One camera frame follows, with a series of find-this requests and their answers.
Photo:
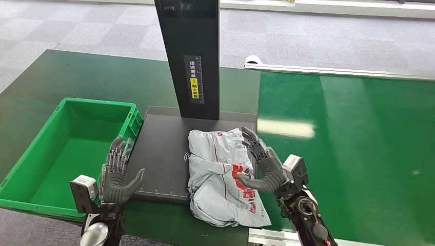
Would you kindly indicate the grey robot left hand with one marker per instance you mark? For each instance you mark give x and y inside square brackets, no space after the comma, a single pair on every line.
[114,185]

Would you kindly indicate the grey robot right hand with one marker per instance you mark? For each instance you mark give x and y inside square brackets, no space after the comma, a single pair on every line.
[270,173]

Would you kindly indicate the white plastic mailer package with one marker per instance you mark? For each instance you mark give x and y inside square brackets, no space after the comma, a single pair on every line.
[214,183]

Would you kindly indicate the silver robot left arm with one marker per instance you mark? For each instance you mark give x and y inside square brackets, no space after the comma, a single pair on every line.
[98,231]

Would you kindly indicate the green conveyor belt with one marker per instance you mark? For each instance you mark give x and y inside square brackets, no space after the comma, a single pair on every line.
[367,135]

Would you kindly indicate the white conveyor end cap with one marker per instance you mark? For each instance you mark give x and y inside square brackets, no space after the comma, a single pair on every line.
[253,59]

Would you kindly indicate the green plastic crate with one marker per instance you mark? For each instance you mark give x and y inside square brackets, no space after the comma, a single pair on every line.
[61,163]

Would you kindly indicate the dark green table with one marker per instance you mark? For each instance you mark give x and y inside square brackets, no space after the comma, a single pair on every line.
[102,78]

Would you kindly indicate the black yellow column label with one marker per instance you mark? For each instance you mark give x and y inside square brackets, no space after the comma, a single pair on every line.
[194,79]

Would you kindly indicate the black scanner column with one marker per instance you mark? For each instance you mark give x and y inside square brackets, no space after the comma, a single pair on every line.
[188,34]

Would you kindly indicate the white background ledge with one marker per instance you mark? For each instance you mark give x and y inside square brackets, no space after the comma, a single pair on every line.
[323,7]

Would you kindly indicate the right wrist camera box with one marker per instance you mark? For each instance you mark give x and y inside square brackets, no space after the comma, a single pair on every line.
[296,169]

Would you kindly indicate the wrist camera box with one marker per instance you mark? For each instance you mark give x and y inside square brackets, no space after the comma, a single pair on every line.
[83,193]
[296,169]

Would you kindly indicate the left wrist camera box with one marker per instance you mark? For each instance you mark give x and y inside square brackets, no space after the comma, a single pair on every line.
[83,193]

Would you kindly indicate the black scanner base plate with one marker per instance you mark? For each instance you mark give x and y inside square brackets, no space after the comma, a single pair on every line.
[163,149]

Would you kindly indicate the short aluminium conveyor rail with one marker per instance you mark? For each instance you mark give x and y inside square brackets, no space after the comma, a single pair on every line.
[268,237]

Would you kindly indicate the long aluminium conveyor rail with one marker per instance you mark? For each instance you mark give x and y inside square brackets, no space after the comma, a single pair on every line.
[339,72]

